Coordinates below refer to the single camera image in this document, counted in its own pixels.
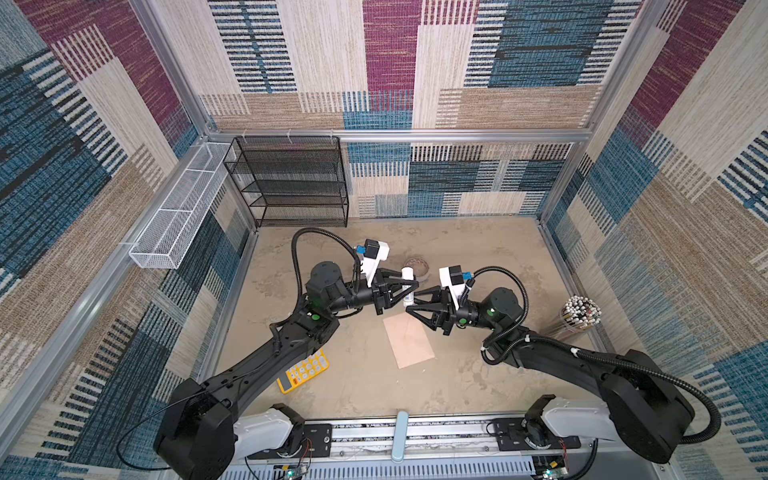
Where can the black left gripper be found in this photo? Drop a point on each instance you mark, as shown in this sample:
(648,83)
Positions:
(381,290)

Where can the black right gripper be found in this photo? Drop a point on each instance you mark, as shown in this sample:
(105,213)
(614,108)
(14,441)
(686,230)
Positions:
(433,323)

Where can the pink envelope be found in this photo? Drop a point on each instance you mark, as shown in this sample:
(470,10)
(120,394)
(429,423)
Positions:
(408,340)

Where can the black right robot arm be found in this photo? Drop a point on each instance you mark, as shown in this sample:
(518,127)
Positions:
(648,410)

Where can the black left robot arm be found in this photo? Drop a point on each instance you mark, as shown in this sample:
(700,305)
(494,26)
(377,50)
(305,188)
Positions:
(201,432)

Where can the white tape roll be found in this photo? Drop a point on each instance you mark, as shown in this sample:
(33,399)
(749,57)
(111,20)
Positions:
(419,266)

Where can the yellow calculator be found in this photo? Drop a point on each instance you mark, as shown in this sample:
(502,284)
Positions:
(302,372)

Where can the pencil holder with pencils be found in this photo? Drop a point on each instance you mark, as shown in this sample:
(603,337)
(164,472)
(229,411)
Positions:
(578,315)

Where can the black mesh shelf rack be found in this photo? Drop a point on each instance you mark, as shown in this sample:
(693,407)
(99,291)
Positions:
(290,182)

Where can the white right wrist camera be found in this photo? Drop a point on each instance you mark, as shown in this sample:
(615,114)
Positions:
(458,282)

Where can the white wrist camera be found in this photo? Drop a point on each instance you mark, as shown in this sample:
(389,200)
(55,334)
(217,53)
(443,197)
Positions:
(372,253)
(458,282)

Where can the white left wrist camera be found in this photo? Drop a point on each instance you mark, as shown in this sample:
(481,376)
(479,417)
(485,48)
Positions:
(372,253)

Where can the light blue handle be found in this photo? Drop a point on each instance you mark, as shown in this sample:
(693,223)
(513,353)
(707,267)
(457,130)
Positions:
(400,437)

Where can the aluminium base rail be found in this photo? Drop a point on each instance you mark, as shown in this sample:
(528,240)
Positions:
(489,446)

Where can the white wire basket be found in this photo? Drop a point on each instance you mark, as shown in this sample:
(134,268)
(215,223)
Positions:
(166,239)

